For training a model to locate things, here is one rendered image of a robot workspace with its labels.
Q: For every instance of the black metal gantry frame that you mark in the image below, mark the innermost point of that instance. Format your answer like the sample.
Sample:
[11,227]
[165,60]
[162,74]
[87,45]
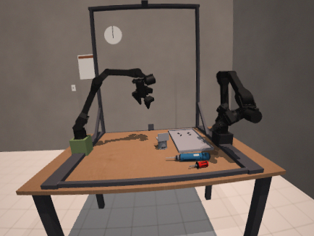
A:
[150,6]

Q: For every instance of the blue electric screwdriver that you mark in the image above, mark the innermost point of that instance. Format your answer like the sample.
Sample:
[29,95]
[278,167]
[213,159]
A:
[191,157]

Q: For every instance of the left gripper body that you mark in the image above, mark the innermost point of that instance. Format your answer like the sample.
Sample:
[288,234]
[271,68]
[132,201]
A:
[231,117]

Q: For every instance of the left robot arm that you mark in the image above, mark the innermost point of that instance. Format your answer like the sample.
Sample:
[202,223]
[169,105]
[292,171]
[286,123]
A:
[242,97]

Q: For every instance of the grey metal bracket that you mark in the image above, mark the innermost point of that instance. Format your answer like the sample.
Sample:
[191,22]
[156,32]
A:
[163,136]

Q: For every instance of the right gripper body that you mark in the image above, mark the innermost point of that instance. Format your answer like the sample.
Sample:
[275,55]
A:
[142,94]

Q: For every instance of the grey cylindrical module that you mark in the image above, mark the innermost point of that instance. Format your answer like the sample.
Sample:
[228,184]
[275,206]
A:
[162,145]

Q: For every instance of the red screwdriver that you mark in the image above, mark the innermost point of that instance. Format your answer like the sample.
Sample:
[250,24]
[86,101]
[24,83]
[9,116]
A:
[200,164]

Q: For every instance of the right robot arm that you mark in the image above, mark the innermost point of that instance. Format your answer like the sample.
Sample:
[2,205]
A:
[78,129]

